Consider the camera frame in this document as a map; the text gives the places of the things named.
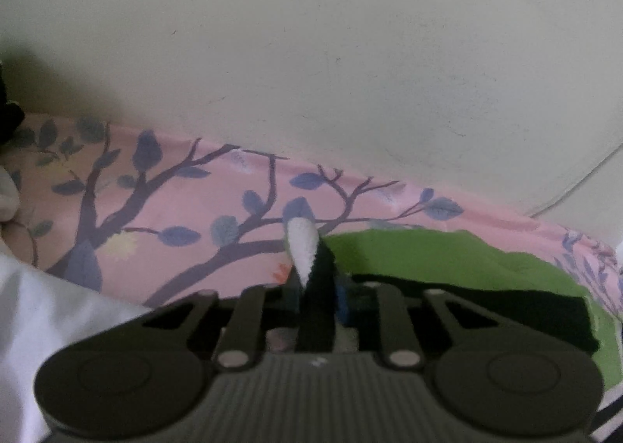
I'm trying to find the green black small garment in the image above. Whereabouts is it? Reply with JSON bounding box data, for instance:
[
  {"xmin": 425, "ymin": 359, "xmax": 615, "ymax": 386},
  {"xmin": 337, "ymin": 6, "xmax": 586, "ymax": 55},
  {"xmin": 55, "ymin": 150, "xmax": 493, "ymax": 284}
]
[{"xmin": 285, "ymin": 217, "xmax": 622, "ymax": 388}]

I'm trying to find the black garment at left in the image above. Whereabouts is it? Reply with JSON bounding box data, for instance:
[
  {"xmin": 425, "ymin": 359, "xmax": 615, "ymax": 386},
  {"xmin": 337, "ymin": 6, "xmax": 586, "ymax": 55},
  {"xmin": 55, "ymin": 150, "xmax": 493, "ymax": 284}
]
[{"xmin": 0, "ymin": 76, "xmax": 25, "ymax": 148}]

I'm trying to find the pink floral bed sheet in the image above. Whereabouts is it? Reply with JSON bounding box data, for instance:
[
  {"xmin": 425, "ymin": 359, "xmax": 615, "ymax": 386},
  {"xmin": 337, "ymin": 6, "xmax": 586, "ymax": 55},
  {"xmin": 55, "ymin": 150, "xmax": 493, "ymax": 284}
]
[{"xmin": 1, "ymin": 115, "xmax": 622, "ymax": 314}]

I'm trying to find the white cloth garment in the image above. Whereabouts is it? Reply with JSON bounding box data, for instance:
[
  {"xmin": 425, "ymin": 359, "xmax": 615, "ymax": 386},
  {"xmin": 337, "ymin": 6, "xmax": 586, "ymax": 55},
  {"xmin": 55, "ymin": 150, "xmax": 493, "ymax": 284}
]
[{"xmin": 0, "ymin": 164, "xmax": 152, "ymax": 443}]

